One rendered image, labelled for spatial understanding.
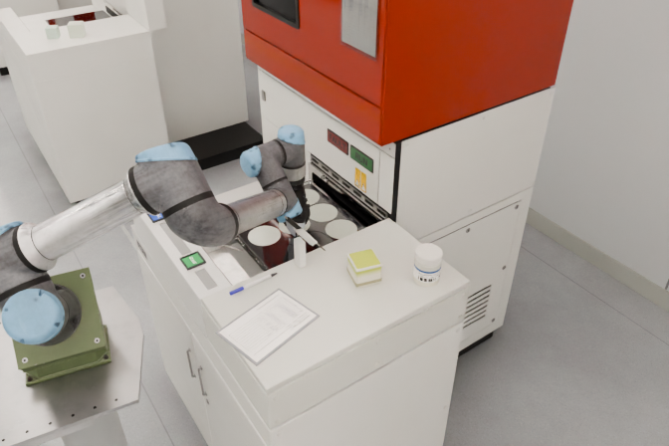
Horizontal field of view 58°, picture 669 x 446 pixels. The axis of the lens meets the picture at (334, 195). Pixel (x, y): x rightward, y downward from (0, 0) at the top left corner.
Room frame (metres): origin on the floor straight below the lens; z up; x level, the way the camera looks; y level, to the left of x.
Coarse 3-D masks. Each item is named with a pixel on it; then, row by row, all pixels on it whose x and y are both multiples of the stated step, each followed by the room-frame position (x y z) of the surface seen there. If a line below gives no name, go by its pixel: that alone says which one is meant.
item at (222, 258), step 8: (224, 248) 1.44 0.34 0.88; (216, 256) 1.40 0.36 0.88; (224, 256) 1.40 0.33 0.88; (232, 256) 1.40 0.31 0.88; (216, 264) 1.36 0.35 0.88; (224, 264) 1.36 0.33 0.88; (232, 264) 1.36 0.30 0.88; (224, 272) 1.33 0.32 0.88; (232, 272) 1.33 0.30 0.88; (240, 272) 1.33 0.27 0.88; (232, 280) 1.29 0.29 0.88; (240, 280) 1.29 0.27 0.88
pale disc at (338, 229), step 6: (330, 222) 1.54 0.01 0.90; (336, 222) 1.54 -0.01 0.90; (342, 222) 1.54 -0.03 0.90; (348, 222) 1.54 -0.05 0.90; (330, 228) 1.51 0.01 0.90; (336, 228) 1.51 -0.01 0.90; (342, 228) 1.51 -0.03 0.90; (348, 228) 1.51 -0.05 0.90; (354, 228) 1.51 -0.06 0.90; (330, 234) 1.48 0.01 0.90; (336, 234) 1.48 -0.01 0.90; (342, 234) 1.48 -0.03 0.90; (348, 234) 1.48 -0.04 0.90
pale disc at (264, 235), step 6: (258, 228) 1.51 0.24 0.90; (264, 228) 1.51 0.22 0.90; (270, 228) 1.51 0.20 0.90; (276, 228) 1.51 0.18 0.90; (252, 234) 1.48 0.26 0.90; (258, 234) 1.48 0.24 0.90; (264, 234) 1.48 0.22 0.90; (270, 234) 1.48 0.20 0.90; (276, 234) 1.48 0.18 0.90; (252, 240) 1.45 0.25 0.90; (258, 240) 1.45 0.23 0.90; (264, 240) 1.45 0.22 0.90; (270, 240) 1.45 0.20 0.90; (276, 240) 1.45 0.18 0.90
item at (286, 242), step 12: (312, 204) 1.64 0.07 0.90; (336, 216) 1.57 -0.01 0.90; (348, 216) 1.57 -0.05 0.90; (252, 228) 1.51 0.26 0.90; (312, 228) 1.51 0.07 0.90; (324, 228) 1.51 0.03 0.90; (360, 228) 1.51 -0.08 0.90; (288, 240) 1.45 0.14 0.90; (324, 240) 1.45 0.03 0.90; (264, 252) 1.39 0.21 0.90; (276, 252) 1.39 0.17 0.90; (288, 252) 1.39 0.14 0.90; (264, 264) 1.34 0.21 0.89; (276, 264) 1.34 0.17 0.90
